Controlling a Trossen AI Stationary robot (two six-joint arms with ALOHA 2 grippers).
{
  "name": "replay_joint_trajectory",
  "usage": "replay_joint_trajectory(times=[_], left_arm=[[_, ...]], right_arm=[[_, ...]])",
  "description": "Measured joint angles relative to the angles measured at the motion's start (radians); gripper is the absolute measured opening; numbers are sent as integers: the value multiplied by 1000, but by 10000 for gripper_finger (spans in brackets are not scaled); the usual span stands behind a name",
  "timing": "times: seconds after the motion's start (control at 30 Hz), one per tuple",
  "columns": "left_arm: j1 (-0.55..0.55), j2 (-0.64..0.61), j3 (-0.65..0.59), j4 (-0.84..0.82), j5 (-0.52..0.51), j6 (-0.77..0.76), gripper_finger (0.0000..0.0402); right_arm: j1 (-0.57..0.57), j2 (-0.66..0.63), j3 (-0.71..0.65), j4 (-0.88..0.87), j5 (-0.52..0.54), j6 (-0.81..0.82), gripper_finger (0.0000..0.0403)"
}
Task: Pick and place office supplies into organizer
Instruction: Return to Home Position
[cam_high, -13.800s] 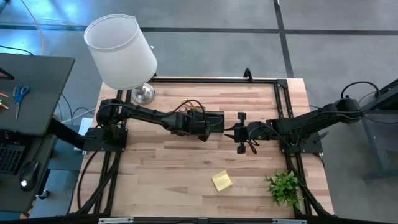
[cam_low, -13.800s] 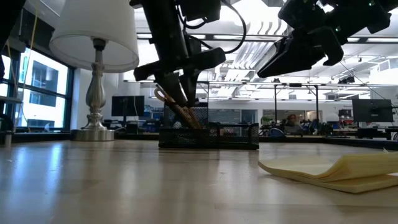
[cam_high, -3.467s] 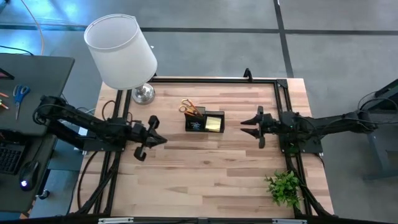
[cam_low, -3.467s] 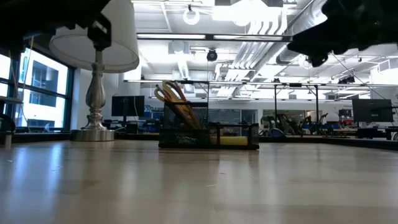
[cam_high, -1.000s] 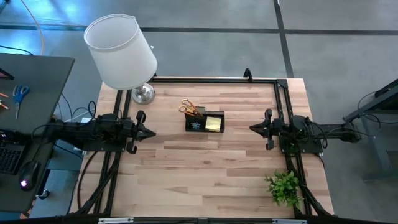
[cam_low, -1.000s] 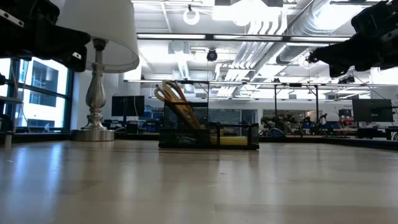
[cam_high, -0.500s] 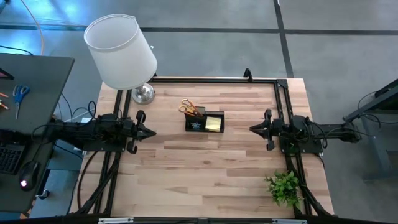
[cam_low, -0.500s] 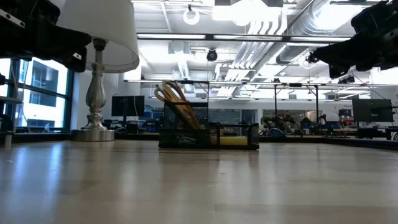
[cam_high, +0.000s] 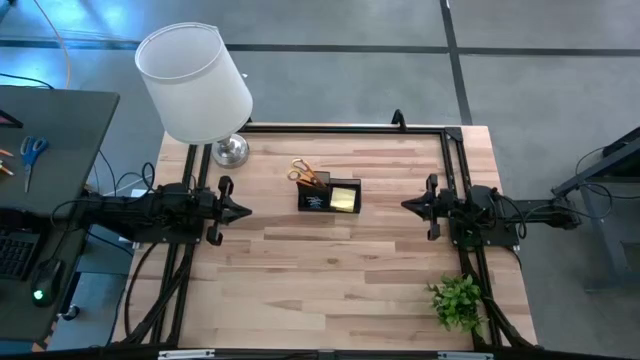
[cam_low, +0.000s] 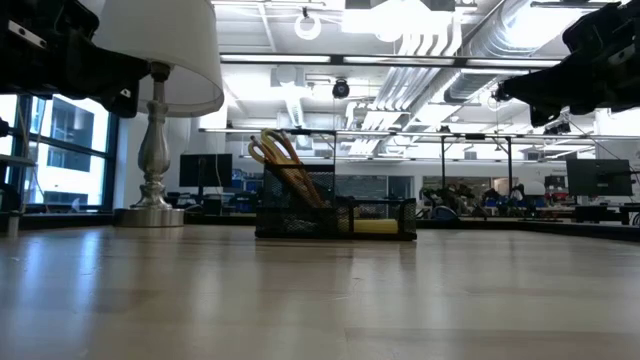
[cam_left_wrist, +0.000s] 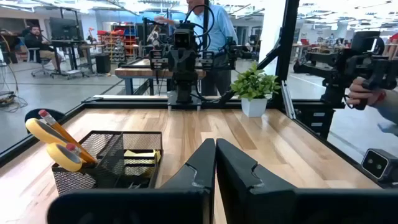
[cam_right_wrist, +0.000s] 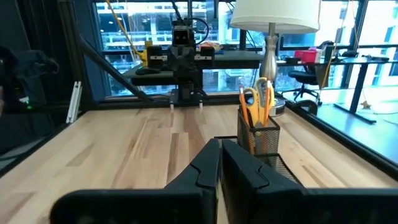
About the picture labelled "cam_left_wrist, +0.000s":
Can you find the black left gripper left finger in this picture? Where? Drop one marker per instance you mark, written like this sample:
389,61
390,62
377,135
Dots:
202,174

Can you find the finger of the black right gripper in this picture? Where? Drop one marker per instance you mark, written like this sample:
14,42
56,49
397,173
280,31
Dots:
189,62
177,62

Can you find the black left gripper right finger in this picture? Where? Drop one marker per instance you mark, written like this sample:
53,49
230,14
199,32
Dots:
242,186

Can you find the yellow sticky note pad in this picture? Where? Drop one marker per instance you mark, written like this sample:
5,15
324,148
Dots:
140,154

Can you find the person's forearm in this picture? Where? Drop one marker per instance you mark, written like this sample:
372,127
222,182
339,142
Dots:
388,104

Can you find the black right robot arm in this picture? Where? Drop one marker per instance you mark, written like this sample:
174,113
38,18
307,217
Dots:
184,90

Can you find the black mesh desk organizer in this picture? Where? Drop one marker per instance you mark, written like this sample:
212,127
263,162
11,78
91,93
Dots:
109,155

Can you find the wooden background workbench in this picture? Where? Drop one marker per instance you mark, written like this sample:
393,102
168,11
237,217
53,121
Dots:
136,72

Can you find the red parts shelf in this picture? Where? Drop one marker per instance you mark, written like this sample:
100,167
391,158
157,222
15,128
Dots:
116,40

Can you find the person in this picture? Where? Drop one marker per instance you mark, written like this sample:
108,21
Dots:
35,40
222,28

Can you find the black trash bin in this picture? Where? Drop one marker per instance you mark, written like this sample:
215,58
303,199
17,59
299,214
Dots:
102,63

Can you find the green potted plant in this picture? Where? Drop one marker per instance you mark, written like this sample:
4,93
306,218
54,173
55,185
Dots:
253,85

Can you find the silver aluminium profile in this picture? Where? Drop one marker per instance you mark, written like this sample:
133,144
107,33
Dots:
287,101

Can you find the black background monitor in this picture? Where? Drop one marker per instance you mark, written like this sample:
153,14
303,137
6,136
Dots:
63,29

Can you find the person's hand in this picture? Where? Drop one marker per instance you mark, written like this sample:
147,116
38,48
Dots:
360,93

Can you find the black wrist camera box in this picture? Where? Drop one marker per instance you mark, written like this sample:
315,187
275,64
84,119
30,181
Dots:
183,40

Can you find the black aluminium table frame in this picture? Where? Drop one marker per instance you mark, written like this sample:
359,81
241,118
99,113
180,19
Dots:
287,46

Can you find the black table-level camera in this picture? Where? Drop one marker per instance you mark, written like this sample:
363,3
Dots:
377,165

